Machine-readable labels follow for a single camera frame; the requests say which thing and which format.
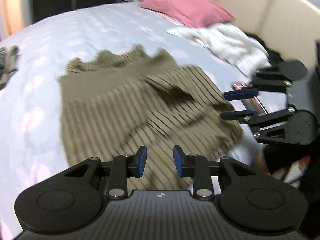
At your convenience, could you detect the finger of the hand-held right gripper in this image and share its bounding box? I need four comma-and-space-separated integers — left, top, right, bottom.
223, 66, 292, 100
220, 106, 295, 143

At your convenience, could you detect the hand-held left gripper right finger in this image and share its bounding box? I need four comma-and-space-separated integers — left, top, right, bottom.
173, 145, 251, 201

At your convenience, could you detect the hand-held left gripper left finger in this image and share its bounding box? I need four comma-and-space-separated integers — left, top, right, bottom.
63, 145, 147, 201

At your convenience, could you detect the olive striped shirt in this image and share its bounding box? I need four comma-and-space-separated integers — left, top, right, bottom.
58, 44, 244, 190

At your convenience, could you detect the white textured blanket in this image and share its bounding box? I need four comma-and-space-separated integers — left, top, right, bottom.
166, 23, 273, 77

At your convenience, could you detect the black bag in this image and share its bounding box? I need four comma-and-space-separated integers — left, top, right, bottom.
246, 32, 284, 60

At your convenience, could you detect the cream padded headboard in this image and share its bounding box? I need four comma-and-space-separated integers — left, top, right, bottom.
160, 0, 320, 63

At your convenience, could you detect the pink pillow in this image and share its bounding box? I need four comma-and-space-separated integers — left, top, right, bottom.
139, 0, 235, 28

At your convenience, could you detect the light blue dotted bed sheet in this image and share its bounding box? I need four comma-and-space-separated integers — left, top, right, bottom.
0, 1, 260, 240

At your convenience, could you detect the dark cloth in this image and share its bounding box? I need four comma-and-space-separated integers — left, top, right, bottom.
0, 45, 21, 90

